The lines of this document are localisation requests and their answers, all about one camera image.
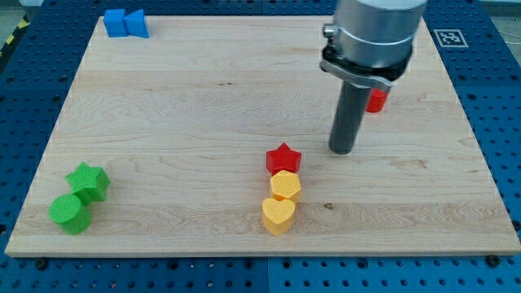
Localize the green circle block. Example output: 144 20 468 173
48 194 91 235

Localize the blue triangle block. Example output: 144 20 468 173
123 9 149 38

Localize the white fiducial marker tag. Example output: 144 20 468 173
434 28 468 48

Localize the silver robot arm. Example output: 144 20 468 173
320 0 427 93

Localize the wooden board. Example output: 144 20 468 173
6 16 520 258

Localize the red star block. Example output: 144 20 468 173
265 142 302 175

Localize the yellow pentagon block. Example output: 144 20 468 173
269 170 302 203

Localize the yellow heart block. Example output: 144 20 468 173
261 198 296 235

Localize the red circle block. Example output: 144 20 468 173
366 89 388 113

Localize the blue cube block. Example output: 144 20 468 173
103 9 128 37

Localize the green star block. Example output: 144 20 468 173
64 162 111 205

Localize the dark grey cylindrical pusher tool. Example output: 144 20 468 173
329 81 371 155

